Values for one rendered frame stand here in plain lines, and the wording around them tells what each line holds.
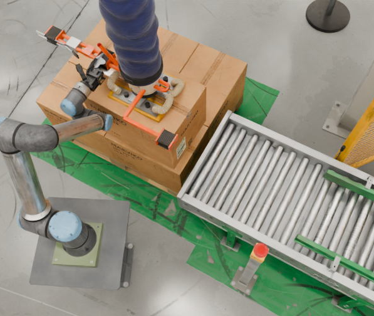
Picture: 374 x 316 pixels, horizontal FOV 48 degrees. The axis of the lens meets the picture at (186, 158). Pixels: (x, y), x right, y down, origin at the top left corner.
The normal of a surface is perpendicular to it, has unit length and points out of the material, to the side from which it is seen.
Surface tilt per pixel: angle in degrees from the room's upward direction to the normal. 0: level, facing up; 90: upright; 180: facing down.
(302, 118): 0
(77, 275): 0
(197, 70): 0
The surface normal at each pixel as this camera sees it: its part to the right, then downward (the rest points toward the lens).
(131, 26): 0.12, 0.77
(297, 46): -0.05, -0.40
